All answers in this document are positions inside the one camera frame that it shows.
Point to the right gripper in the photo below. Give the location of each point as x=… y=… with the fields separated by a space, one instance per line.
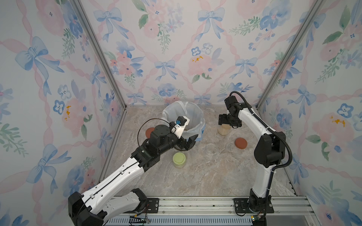
x=222 y=119

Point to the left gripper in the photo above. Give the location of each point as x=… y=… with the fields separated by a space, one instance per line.
x=193 y=137

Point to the tan lid jar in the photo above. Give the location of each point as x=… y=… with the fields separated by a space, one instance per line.
x=224 y=129

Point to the red jar lid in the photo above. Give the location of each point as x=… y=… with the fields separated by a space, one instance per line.
x=240 y=143

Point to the glass jar with rice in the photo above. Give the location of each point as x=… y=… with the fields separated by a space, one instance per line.
x=211 y=150

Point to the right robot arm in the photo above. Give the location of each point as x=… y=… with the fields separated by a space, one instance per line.
x=269 y=151

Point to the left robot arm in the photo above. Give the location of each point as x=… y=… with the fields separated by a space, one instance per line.
x=99 y=204

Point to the black mesh trash bin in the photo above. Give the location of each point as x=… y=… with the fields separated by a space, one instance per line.
x=184 y=149

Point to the green lid jar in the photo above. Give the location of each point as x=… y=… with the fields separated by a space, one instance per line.
x=179 y=160

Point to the white trash bag liner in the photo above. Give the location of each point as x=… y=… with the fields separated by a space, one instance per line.
x=195 y=115

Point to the left red lid jar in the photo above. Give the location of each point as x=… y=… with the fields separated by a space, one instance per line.
x=149 y=131

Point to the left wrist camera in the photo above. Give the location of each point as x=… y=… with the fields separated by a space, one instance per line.
x=181 y=125

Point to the aluminium front rail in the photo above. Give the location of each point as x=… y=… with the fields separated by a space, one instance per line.
x=219 y=211

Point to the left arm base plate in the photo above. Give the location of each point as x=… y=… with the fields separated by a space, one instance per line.
x=149 y=205

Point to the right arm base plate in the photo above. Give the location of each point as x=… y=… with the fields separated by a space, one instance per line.
x=245 y=205

